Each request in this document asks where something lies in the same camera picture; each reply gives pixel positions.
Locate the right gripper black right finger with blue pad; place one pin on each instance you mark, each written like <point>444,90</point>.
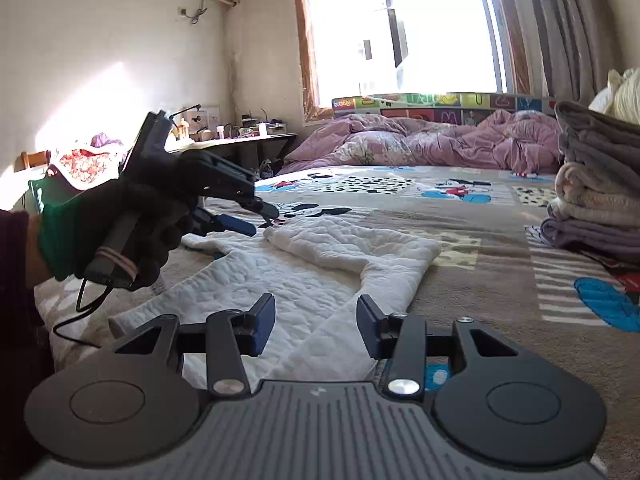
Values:
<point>405,342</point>

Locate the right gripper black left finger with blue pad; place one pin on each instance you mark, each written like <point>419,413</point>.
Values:
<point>158,347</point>

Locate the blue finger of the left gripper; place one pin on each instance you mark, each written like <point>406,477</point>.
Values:
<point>204,222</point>

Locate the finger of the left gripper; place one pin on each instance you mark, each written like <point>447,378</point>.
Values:
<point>256,205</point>

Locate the white quilted garment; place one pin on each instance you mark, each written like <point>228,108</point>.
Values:
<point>315,269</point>

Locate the dark sleeved left forearm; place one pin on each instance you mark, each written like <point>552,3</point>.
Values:
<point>25,354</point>

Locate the stack of folded clothes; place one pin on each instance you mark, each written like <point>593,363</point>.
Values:
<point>596,208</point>

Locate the black gloved left hand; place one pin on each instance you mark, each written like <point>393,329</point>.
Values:
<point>71,233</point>

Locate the cluttered white desk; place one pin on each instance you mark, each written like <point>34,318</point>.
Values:
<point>258,144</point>

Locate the black desk lamp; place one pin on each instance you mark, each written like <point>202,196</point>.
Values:
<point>179,116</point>

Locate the red patterned cloth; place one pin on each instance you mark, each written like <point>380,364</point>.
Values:
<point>87,164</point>

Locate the grey Mickey Mouse blanket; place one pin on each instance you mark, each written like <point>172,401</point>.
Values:
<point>491,267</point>

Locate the wooden chair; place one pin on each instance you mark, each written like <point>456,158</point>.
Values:
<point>32,160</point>

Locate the colourful alphabet foam headboard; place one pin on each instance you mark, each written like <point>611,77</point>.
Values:
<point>461,109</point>

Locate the pink rumpled duvet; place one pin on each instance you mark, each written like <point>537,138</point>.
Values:
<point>522,142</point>

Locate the striped grey brown curtain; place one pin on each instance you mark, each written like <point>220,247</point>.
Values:
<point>558,49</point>

